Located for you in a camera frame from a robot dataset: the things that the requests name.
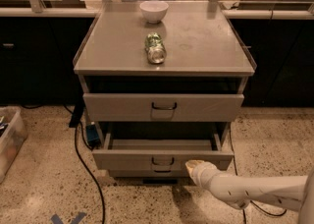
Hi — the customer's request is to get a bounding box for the grey drawer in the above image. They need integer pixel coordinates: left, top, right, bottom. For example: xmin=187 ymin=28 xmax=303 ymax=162
xmin=92 ymin=134 xmax=234 ymax=177
xmin=83 ymin=93 xmax=244 ymax=122

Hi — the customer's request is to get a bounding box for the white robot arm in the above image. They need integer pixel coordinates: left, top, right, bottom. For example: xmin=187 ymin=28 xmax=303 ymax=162
xmin=185 ymin=160 xmax=314 ymax=224

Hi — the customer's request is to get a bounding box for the grey top drawer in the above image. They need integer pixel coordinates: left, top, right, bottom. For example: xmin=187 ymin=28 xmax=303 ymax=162
xmin=83 ymin=93 xmax=244 ymax=122

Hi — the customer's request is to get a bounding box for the grey metal drawer cabinet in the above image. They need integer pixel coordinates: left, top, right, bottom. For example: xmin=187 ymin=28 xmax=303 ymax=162
xmin=75 ymin=1 xmax=255 ymax=136

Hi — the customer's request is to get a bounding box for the blue power box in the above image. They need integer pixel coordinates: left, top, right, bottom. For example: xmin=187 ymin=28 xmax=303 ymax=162
xmin=85 ymin=124 xmax=100 ymax=147

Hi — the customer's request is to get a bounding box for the green soda can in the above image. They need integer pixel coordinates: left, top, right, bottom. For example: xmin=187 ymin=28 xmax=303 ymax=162
xmin=144 ymin=32 xmax=167 ymax=64

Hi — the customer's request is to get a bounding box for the white ceramic bowl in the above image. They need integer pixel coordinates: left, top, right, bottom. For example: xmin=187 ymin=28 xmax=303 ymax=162
xmin=139 ymin=0 xmax=169 ymax=24

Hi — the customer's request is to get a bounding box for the clear plastic storage bin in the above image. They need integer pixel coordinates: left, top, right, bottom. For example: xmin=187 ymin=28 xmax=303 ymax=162
xmin=0 ymin=106 xmax=27 ymax=183

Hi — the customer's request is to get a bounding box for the black floor cable right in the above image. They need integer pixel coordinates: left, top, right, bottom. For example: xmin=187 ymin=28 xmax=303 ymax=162
xmin=228 ymin=126 xmax=288 ymax=224

